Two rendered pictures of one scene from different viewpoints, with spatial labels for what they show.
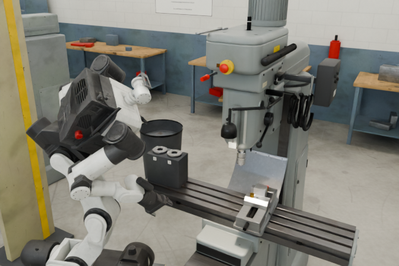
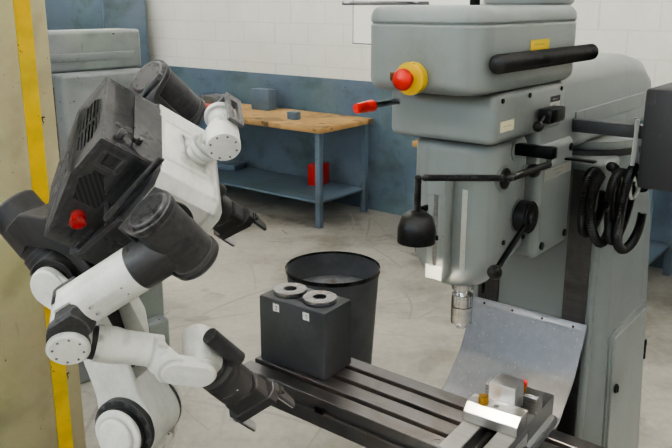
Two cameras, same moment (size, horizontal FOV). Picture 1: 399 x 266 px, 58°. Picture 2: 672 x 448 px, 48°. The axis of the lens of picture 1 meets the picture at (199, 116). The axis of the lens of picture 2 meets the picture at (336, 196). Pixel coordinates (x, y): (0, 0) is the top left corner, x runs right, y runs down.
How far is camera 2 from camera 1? 32 cm
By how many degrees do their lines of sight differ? 11
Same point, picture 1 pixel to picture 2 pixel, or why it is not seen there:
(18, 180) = (15, 349)
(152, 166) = (272, 325)
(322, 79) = (657, 123)
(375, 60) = not seen: outside the picture
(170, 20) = not seen: hidden behind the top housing
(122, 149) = (158, 251)
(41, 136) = (16, 229)
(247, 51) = (456, 39)
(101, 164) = (112, 284)
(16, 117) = not seen: hidden behind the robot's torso
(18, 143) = (22, 273)
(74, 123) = (67, 191)
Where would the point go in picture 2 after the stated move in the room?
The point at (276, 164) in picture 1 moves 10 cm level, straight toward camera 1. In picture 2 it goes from (559, 340) to (553, 356)
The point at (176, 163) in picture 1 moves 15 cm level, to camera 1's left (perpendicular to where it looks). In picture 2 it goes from (320, 319) to (263, 315)
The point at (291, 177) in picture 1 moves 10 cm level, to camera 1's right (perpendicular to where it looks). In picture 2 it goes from (598, 375) to (639, 378)
